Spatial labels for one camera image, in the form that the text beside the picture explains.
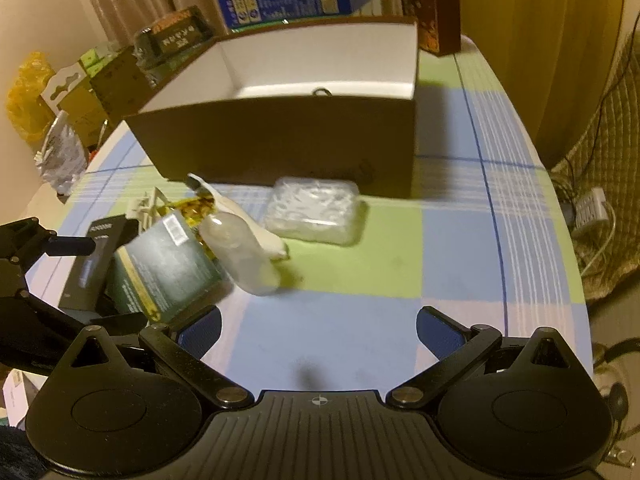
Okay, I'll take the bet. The crumpled clear plastic bag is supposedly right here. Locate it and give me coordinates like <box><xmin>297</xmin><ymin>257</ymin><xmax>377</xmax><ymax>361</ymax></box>
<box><xmin>34</xmin><ymin>110</ymin><xmax>89</xmax><ymax>197</ymax></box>

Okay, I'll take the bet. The yellow snack packet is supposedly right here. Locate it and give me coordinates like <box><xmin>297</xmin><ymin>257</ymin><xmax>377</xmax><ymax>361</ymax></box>
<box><xmin>167</xmin><ymin>197</ymin><xmax>221</xmax><ymax>263</ymax></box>

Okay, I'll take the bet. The dark brown printed box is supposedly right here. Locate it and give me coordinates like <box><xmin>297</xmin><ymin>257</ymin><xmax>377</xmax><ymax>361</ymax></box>
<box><xmin>151</xmin><ymin>6</ymin><xmax>217</xmax><ymax>57</ymax></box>

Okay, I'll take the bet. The dark green printed box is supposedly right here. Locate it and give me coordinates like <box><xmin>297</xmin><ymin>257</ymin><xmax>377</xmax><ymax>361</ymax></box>
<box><xmin>133</xmin><ymin>27</ymin><xmax>213</xmax><ymax>87</ymax></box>

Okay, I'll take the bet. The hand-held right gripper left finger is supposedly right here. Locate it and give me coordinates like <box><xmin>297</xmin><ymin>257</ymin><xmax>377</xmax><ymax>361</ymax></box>
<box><xmin>65</xmin><ymin>304</ymin><xmax>249</xmax><ymax>406</ymax></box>

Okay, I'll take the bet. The brown cardboard box white inside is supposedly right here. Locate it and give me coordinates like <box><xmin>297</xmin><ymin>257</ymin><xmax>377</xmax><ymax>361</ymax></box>
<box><xmin>124</xmin><ymin>16</ymin><xmax>419</xmax><ymax>199</ymax></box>

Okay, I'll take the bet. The brown cardboard carton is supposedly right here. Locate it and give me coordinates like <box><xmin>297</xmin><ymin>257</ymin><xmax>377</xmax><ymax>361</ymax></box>
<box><xmin>89</xmin><ymin>49</ymin><xmax>152</xmax><ymax>112</ymax></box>

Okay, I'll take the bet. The white plastic piece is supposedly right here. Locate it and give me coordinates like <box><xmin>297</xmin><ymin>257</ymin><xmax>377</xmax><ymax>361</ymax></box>
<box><xmin>187</xmin><ymin>173</ymin><xmax>291</xmax><ymax>262</ymax></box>

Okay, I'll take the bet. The white cardboard package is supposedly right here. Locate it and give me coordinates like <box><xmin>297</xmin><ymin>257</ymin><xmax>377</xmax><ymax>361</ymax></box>
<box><xmin>40</xmin><ymin>62</ymin><xmax>92</xmax><ymax>111</ymax></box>

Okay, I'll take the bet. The golden curtain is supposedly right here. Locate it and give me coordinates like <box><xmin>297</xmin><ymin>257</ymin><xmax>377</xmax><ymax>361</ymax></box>
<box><xmin>452</xmin><ymin>0</ymin><xmax>632</xmax><ymax>162</ymax></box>

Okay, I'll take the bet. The dark red printed box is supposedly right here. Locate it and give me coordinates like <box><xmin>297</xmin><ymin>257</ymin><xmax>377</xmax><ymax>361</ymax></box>
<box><xmin>396</xmin><ymin>0</ymin><xmax>461</xmax><ymax>57</ymax></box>

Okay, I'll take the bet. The clear plastic floss pick box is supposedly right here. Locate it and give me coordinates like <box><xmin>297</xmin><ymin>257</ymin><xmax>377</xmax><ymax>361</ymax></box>
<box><xmin>263</xmin><ymin>176</ymin><xmax>362</xmax><ymax>247</ymax></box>

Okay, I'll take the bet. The clear plastic bottle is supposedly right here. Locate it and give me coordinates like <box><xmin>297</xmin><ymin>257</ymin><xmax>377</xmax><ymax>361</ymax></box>
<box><xmin>200</xmin><ymin>212</ymin><xmax>281</xmax><ymax>297</ymax></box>

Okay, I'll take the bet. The black cable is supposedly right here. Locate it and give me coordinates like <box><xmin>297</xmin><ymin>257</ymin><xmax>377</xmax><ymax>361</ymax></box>
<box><xmin>582</xmin><ymin>45</ymin><xmax>632</xmax><ymax>163</ymax></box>

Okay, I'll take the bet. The quilted chair cover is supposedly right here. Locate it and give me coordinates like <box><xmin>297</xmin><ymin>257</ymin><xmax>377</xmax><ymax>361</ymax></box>
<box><xmin>550</xmin><ymin>35</ymin><xmax>640</xmax><ymax>302</ymax></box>

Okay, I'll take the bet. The white hair clip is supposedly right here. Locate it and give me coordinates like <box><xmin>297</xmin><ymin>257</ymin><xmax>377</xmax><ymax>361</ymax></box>
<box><xmin>127</xmin><ymin>187</ymin><xmax>168</xmax><ymax>233</ymax></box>

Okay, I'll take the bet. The dark green packet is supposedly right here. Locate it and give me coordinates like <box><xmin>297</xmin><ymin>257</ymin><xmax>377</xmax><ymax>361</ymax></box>
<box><xmin>112</xmin><ymin>212</ymin><xmax>227</xmax><ymax>324</ymax></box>

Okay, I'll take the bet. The white power strip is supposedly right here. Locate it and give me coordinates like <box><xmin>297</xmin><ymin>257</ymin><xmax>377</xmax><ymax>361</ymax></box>
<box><xmin>570</xmin><ymin>187</ymin><xmax>609</xmax><ymax>232</ymax></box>

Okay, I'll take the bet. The yellow plastic bag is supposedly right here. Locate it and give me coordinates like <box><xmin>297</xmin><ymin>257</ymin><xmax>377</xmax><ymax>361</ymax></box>
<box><xmin>6</xmin><ymin>51</ymin><xmax>56</xmax><ymax>147</ymax></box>

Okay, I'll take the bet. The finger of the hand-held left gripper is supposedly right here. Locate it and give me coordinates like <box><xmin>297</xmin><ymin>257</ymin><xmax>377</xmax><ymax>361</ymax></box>
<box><xmin>0</xmin><ymin>217</ymin><xmax>97</xmax><ymax>301</ymax></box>
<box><xmin>0</xmin><ymin>294</ymin><xmax>151</xmax><ymax>376</ymax></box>

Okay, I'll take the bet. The black shaver box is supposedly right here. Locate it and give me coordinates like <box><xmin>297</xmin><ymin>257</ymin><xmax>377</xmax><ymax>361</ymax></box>
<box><xmin>59</xmin><ymin>214</ymin><xmax>142</xmax><ymax>312</ymax></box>

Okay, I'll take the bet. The black headset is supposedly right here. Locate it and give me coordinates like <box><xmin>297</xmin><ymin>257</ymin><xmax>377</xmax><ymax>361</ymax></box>
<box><xmin>594</xmin><ymin>339</ymin><xmax>640</xmax><ymax>423</ymax></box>

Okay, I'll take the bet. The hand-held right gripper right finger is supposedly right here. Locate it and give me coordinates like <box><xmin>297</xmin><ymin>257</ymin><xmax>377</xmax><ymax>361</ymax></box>
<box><xmin>386</xmin><ymin>305</ymin><xmax>576</xmax><ymax>406</ymax></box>

